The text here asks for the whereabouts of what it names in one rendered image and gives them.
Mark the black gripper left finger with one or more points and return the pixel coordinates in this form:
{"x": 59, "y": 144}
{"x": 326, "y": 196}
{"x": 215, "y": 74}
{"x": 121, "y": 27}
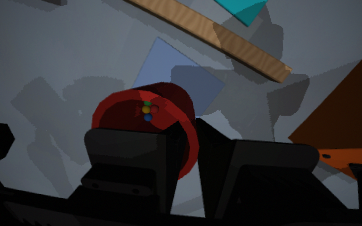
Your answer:
{"x": 162, "y": 152}

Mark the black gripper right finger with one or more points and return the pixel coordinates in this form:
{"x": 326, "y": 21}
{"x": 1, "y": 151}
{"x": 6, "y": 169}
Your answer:
{"x": 220, "y": 159}

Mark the yellow marble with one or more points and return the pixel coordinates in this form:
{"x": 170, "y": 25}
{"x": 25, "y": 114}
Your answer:
{"x": 146, "y": 109}

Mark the brown wooden bar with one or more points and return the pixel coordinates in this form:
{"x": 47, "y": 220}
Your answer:
{"x": 216, "y": 36}

